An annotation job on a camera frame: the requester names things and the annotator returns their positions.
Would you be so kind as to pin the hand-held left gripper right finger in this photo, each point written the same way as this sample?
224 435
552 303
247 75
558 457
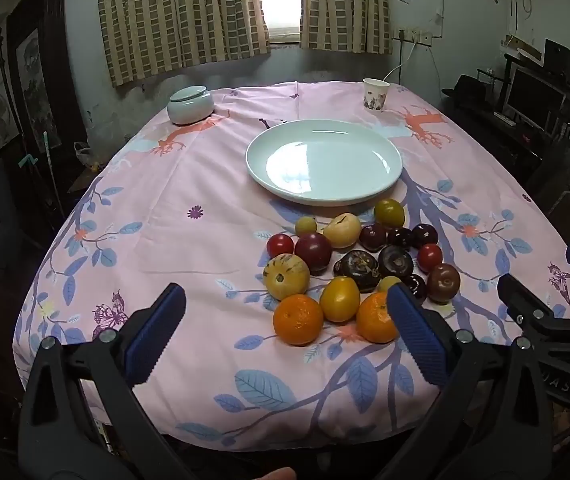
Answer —
417 332

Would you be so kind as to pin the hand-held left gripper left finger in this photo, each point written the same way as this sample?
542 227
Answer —
157 332

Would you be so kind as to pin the orange mandarin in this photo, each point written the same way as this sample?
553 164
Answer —
297 320
375 319

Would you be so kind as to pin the dark purple plum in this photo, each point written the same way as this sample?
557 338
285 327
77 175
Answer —
395 261

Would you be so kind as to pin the red cherry tomato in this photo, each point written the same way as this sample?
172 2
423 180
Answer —
430 256
280 245

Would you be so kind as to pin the yellow tomato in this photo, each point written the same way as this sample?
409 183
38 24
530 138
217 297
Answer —
340 300

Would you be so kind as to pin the small dark red plum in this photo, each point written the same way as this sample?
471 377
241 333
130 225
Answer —
373 237

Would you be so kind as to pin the large dark red plum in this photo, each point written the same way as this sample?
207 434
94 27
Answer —
313 251

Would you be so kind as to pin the striped tan pepino melon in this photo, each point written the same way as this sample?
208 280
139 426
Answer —
286 276

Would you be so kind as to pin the small tan round fruit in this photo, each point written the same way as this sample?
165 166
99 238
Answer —
306 225

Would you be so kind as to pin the white round plate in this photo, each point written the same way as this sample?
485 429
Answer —
322 160

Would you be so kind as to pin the person's left hand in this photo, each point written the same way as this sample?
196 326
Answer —
276 475

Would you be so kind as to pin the brown-red tomato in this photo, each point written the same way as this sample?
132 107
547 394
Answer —
443 283

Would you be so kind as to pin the pink floral tablecloth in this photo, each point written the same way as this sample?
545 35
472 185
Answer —
185 240

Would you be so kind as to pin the yellow-orange plum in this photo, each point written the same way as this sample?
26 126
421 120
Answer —
389 213

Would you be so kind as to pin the tan pear-shaped fruit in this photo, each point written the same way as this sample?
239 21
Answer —
342 231

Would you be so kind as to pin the dark low desk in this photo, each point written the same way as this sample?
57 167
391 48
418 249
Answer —
510 142

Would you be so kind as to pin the computer monitor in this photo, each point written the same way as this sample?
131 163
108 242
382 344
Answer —
535 96

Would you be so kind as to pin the clear plastic bag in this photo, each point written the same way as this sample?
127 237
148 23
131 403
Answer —
85 156

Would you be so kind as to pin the white mop stick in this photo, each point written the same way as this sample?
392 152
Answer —
52 172

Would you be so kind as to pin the black speaker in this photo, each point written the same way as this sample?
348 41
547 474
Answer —
560 59

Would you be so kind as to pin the black hat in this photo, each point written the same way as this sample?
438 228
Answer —
467 91

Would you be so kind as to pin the pale green lidded jar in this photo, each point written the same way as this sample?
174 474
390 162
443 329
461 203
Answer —
190 106

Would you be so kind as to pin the printed paper cup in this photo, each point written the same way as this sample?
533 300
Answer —
375 95

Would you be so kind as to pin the wide striped brown curtain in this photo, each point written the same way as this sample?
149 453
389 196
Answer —
180 15

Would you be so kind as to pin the narrow striped brown curtain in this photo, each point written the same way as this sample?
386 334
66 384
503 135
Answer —
347 5

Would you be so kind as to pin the dark framed wall painting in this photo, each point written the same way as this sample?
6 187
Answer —
35 90

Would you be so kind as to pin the white wall socket strip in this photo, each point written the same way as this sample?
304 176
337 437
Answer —
412 35

